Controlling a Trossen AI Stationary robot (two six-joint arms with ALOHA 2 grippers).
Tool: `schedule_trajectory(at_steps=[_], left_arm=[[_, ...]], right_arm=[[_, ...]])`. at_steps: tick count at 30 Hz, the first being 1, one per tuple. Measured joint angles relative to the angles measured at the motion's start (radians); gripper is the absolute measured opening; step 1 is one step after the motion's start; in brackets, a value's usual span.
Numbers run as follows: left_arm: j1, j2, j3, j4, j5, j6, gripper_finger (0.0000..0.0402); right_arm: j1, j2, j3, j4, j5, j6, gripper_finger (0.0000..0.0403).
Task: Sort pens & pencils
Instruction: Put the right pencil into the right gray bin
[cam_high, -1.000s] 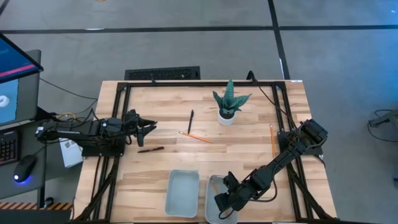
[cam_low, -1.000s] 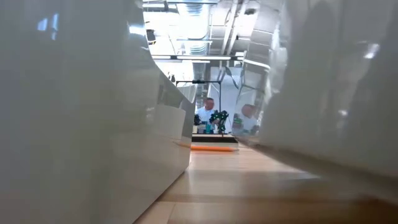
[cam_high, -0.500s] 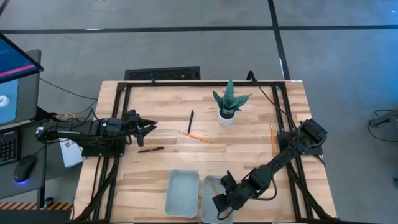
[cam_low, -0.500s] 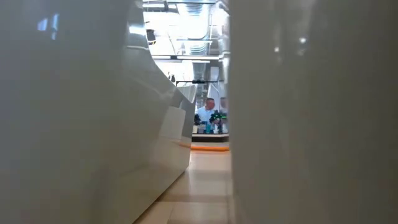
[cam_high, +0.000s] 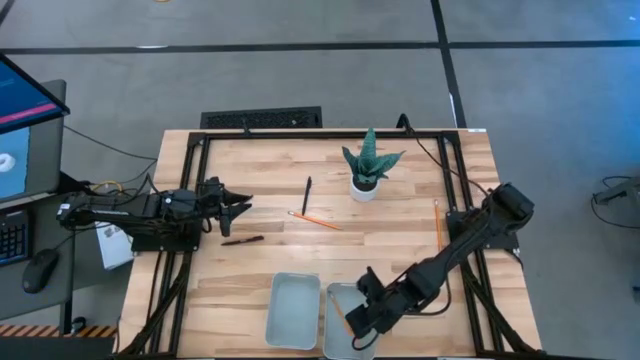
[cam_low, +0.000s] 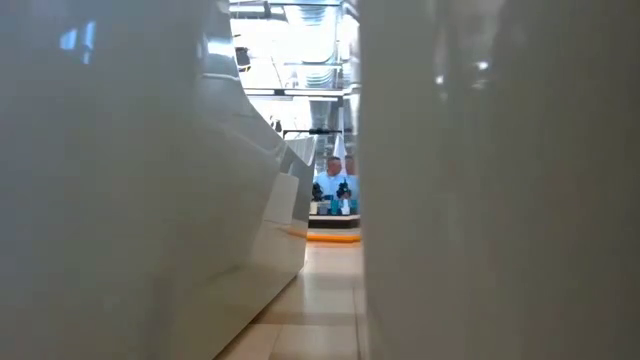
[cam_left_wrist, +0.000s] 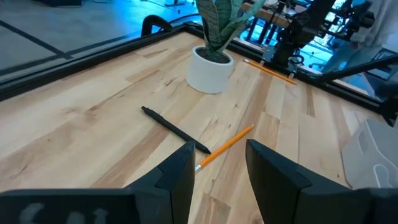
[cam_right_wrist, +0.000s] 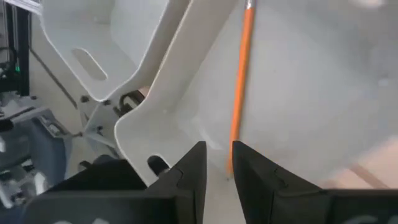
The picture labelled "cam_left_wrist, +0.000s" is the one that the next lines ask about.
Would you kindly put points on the person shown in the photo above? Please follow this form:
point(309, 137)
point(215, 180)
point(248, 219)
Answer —
point(382, 18)

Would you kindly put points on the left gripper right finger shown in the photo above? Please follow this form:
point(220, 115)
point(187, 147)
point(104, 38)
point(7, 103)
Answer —
point(276, 193)

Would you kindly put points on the green snake plant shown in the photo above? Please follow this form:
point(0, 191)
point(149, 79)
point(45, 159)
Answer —
point(214, 28)

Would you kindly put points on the black pen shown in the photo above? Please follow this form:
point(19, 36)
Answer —
point(174, 129)

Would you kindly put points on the white round plant pot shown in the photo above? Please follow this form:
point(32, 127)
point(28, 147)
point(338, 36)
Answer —
point(206, 76)

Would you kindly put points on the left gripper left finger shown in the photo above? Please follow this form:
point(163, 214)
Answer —
point(168, 193)

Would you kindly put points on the white plastic bin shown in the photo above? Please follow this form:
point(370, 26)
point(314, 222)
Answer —
point(367, 161)

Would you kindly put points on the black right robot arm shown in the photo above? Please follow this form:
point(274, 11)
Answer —
point(298, 31)

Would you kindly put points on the orange pencil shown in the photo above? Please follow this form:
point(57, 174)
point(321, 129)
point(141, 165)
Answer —
point(269, 71)
point(224, 147)

